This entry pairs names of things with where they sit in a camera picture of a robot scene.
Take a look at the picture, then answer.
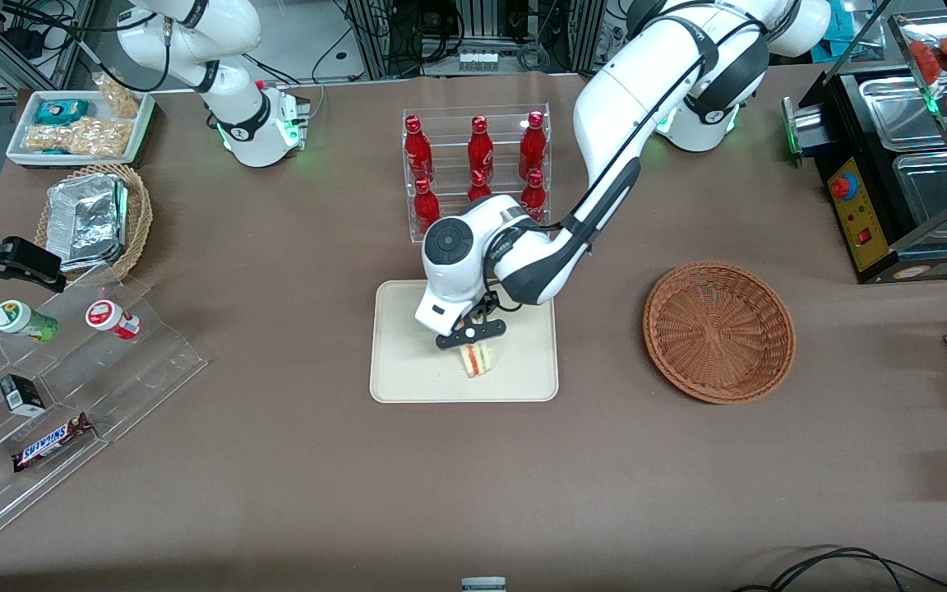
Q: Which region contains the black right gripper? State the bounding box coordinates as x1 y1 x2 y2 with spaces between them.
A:
0 234 67 294

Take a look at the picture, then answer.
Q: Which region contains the triangular sandwich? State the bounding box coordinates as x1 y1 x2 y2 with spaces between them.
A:
459 341 495 379

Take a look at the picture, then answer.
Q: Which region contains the cream rectangular tray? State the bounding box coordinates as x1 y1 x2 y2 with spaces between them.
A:
369 278 560 404

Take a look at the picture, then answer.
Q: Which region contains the light oval wicker basket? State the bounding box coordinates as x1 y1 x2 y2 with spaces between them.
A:
34 163 154 284

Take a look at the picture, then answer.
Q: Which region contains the white plastic snack tray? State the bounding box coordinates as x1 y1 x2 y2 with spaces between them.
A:
5 89 156 169

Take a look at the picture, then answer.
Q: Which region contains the round brown wicker basket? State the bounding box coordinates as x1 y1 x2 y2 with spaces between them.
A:
643 261 797 405

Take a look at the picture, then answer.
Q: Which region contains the green lidded cup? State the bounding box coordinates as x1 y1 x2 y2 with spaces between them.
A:
0 299 59 344

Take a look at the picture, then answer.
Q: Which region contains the foil wrapped food pack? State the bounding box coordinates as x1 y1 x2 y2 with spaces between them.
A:
46 173 129 272

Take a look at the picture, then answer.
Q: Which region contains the red lidded cup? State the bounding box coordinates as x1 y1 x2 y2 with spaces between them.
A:
85 299 142 340

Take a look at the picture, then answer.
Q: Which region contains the large clear nut bag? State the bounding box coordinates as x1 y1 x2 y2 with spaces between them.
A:
23 118 133 159

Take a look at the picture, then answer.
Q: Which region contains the small black box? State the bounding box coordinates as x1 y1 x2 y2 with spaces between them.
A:
0 374 47 414

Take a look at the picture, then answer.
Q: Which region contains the teal snack packet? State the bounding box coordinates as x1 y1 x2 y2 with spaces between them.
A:
34 99 90 126

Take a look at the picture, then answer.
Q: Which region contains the clear acrylic stepped display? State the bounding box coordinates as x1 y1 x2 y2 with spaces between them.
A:
0 267 210 556

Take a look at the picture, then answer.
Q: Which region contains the clear acrylic bottle rack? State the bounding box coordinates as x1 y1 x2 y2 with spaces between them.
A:
402 103 552 244

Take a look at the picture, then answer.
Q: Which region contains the small clear nut bag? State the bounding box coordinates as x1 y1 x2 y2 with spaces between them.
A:
94 72 141 120

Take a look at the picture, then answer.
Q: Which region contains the Snickers chocolate bar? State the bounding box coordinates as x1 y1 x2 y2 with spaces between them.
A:
12 412 95 473

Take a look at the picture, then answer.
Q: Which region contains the black food warmer appliance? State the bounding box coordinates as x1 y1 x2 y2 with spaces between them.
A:
782 12 947 285

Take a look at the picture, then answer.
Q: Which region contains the teal bag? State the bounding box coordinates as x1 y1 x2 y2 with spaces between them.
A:
819 12 854 58

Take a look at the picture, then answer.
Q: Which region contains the steel warmer pan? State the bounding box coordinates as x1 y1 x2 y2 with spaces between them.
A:
848 70 947 149
891 150 947 239

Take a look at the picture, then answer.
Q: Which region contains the black floor cable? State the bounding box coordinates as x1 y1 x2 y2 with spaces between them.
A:
732 547 947 592

